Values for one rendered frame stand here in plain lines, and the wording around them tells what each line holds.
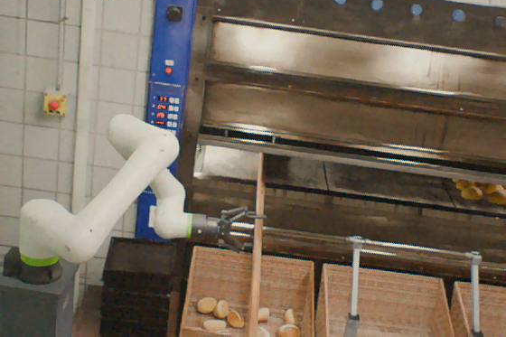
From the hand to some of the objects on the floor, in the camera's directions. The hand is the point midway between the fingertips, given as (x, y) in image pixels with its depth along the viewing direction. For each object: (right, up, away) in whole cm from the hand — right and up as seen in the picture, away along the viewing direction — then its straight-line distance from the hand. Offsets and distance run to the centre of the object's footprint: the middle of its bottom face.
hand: (259, 231), depth 290 cm
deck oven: (+38, -64, +183) cm, 197 cm away
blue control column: (-58, -52, +178) cm, 194 cm away
